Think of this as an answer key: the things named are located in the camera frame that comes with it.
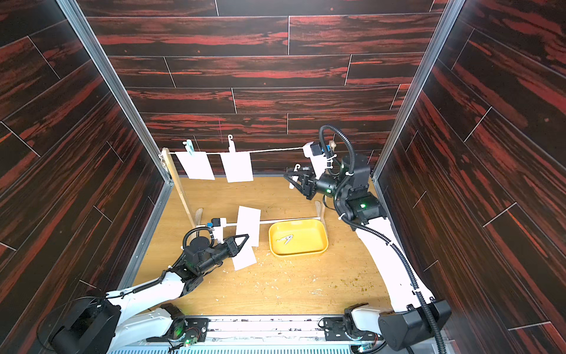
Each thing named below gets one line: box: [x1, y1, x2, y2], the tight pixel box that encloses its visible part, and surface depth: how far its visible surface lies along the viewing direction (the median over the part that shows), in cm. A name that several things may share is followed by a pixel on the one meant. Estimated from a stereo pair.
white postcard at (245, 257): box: [231, 237, 259, 272], surface depth 90 cm
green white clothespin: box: [182, 138, 195, 156], surface depth 66 cm
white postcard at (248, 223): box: [234, 205, 261, 248], surface depth 83 cm
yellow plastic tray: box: [268, 219, 330, 258], surface depth 96 cm
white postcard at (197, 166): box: [174, 151, 216, 181], surface depth 72 cm
